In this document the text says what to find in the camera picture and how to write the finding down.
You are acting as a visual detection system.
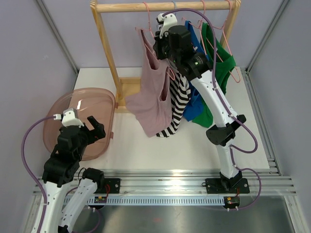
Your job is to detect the pink tank top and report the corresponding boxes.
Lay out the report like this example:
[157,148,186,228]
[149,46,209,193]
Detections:
[125,28,172,137]

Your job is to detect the green tank top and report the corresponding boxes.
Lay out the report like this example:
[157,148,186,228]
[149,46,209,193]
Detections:
[192,23,236,128]

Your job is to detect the aluminium mounting rail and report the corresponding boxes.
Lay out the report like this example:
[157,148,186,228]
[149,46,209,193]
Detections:
[33,169,297,197]

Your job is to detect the pink translucent plastic basket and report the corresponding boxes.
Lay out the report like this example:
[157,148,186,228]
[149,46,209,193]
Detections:
[48,87,116,161]

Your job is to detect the white slotted cable duct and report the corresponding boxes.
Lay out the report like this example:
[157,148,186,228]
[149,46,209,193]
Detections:
[87,196,225,206]

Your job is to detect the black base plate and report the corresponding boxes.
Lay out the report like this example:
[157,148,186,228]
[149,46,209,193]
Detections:
[102,178,121,194]
[201,178,250,194]

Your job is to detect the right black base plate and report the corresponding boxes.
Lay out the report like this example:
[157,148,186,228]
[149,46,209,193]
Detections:
[201,178,250,194]

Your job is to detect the wooden clothes rack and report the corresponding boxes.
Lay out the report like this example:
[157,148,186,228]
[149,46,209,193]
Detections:
[90,0,229,113]

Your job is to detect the pink wire hanger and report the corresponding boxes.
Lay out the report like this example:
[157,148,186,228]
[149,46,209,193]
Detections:
[135,1,175,81]
[198,0,241,83]
[181,0,211,62]

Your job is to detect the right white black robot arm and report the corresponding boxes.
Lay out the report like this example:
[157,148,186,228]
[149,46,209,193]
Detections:
[153,25,246,192]

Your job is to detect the blue tank top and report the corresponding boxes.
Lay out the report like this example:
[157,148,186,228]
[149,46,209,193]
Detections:
[183,20,207,121]

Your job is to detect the black white striped tank top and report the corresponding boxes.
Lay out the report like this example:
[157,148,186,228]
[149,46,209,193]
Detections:
[156,70,191,137]

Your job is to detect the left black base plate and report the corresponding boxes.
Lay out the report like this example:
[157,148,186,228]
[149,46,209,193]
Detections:
[102,178,121,194]

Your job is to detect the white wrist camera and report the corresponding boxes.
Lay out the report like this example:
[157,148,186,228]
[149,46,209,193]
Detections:
[156,13,178,39]
[53,108,84,127]

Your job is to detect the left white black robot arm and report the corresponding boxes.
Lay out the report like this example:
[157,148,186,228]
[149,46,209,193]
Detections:
[32,116,106,233]

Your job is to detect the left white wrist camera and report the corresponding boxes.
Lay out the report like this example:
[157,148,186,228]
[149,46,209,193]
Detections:
[53,108,84,127]

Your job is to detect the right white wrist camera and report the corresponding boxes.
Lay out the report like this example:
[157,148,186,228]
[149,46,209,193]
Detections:
[156,13,178,39]

